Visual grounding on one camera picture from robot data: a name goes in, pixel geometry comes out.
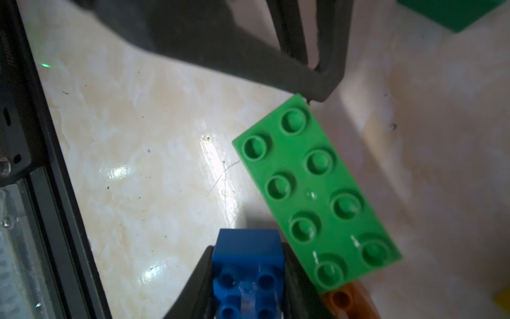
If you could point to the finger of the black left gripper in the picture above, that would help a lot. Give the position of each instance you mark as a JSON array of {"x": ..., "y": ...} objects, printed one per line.
[{"x": 204, "y": 33}]

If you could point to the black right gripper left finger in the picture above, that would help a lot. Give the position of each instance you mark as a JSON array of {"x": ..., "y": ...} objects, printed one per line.
[{"x": 197, "y": 299}]

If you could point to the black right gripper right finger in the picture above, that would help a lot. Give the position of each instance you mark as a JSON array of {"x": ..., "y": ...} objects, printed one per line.
[{"x": 300, "y": 299}]

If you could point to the blue 2x3 brick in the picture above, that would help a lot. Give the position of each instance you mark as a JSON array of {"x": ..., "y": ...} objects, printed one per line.
[{"x": 248, "y": 273}]

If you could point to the light green lego brick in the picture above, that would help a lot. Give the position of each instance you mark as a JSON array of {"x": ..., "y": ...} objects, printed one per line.
[{"x": 326, "y": 219}]

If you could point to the brown 2x2 lego brick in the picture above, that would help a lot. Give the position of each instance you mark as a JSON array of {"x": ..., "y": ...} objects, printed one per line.
[{"x": 351, "y": 301}]

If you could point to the yellow lego brick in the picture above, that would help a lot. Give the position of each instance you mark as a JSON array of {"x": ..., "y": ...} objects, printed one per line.
[{"x": 503, "y": 300}]

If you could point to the dark green brick right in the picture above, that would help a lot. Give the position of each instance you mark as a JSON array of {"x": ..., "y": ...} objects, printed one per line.
[{"x": 455, "y": 15}]

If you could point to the black enclosure frame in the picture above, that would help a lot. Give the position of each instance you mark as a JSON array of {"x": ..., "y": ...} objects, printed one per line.
[{"x": 47, "y": 267}]

